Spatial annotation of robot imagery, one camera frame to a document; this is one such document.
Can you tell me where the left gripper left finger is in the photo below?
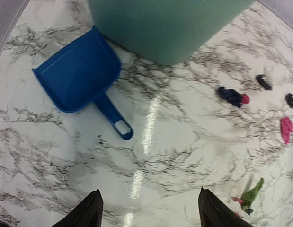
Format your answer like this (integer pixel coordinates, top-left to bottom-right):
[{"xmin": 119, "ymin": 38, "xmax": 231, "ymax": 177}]
[{"xmin": 53, "ymin": 189, "xmax": 104, "ymax": 227}]

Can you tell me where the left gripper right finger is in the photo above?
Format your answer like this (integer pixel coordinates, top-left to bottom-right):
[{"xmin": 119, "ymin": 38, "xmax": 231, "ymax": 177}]
[{"xmin": 198, "ymin": 187, "xmax": 253, "ymax": 227}]

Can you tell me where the blue plastic dustpan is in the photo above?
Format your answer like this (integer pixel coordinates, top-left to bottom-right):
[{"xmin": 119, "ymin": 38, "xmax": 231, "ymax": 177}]
[{"xmin": 32, "ymin": 26, "xmax": 133, "ymax": 140}]

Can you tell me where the green paper scrap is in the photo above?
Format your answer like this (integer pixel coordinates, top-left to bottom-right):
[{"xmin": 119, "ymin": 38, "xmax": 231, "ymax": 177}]
[{"xmin": 241, "ymin": 178, "xmax": 265, "ymax": 205}]

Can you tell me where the pink paper scrap centre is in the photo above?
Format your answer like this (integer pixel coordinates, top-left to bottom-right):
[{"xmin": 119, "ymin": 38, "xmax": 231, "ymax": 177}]
[{"xmin": 280, "ymin": 117, "xmax": 293, "ymax": 144}]

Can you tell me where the black and pink paper scrap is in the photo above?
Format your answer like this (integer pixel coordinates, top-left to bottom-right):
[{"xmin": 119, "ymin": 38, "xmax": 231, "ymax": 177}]
[{"xmin": 217, "ymin": 86, "xmax": 250, "ymax": 108}]

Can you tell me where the black paper scrap right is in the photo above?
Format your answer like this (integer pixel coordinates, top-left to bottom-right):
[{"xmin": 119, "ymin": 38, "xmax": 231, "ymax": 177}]
[{"xmin": 285, "ymin": 93, "xmax": 293, "ymax": 109}]

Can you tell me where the black and white paper scrap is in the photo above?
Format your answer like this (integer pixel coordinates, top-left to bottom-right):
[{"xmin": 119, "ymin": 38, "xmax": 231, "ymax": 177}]
[{"xmin": 256, "ymin": 74, "xmax": 272, "ymax": 91}]

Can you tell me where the teal plastic waste bin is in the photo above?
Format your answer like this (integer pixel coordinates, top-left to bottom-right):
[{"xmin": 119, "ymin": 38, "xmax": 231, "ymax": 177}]
[{"xmin": 88, "ymin": 0, "xmax": 251, "ymax": 65}]

